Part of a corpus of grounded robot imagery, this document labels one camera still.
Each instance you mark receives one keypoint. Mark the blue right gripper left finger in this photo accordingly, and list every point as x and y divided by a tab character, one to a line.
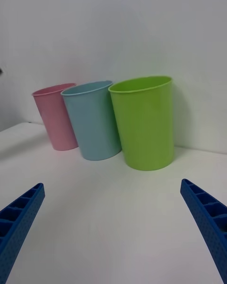
17	227

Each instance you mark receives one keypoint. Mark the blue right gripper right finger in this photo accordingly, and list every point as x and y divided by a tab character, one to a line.
208	222

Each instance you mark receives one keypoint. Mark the pink plastic waste bin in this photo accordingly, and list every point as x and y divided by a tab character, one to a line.
53	118

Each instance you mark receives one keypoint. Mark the green plastic waste bin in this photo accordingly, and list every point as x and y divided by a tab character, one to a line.
144	125

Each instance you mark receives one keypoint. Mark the pale blue plastic waste bin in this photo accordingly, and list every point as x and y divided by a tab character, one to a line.
94	123

